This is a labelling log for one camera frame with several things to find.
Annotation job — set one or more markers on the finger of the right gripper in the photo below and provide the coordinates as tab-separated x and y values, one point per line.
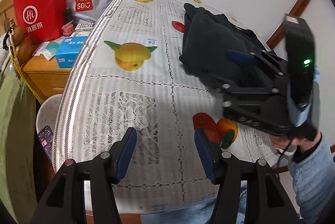
241	58

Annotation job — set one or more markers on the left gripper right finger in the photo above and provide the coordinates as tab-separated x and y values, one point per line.
267	200

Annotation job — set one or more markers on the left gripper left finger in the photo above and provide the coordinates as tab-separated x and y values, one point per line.
64	199

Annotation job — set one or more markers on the black sweatshirt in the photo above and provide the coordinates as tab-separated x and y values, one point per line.
207	38

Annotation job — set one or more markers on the right blue sleeve forearm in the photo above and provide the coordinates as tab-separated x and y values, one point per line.
312	172

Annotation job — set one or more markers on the person's right hand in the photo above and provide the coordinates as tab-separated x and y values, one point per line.
304	144

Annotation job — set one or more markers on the smartphone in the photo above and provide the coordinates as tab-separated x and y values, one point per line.
45	137

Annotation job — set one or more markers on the green blanket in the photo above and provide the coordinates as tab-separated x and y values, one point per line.
18	112

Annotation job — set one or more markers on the fruit print tablecloth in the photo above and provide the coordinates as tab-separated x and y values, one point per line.
128	74

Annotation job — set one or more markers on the wooden nightstand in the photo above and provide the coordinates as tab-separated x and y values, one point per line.
44	77

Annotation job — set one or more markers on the blue tissue box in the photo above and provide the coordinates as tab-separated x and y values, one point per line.
68	51

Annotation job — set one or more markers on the brown gourd ornament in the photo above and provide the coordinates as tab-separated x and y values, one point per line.
22	43

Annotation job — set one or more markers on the pink lidded jar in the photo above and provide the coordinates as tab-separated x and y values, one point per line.
68	29

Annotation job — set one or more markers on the red paper bag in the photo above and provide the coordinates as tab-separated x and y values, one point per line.
42	20

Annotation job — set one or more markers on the brown wooden door frame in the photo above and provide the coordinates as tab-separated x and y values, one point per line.
297	10

